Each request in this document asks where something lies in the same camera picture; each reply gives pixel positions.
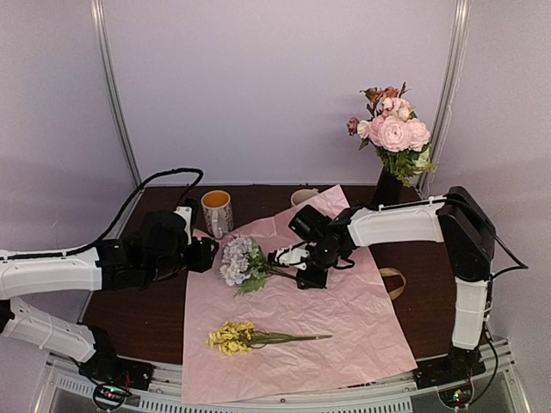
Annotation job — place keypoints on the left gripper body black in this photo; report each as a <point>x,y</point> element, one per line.
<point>200,261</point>

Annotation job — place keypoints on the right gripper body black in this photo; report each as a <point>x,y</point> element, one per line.
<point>324,257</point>

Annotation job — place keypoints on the blue hydrangea flower bunch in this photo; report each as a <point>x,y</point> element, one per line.
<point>246,268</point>

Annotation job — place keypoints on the tan satin ribbon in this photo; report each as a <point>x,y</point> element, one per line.
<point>397,282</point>

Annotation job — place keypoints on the yellow small flower bunch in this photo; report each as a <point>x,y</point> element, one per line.
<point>236,337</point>

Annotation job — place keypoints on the black cylindrical vase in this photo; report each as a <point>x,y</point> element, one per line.
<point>387,190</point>

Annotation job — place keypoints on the green fern white flower bunch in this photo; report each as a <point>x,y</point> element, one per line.
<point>404,165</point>

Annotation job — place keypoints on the pink peony flower stem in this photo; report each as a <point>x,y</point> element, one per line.
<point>390,133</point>

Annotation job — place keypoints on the orange brown flower stem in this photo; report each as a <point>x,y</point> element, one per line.
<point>375,97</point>

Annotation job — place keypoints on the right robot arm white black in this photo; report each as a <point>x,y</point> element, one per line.
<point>453,219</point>

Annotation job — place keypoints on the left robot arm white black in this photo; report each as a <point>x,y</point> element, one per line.
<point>159,250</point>

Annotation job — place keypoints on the yellow-inside floral mug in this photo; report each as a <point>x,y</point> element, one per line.
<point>217,211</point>

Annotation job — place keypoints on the beige floral mug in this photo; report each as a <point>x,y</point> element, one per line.
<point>301,195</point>

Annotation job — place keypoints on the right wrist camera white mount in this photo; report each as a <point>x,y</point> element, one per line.
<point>290,257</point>

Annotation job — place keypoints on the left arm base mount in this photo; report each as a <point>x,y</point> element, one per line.
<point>114,377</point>

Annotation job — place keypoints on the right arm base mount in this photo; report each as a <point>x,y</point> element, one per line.
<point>453,380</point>

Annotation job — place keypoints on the left aluminium frame post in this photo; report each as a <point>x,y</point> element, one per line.
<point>100,25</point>

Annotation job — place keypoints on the aluminium frame post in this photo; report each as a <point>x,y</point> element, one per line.
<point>452,78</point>
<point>100,25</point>

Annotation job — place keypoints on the right aluminium frame post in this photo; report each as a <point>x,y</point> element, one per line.
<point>452,78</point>

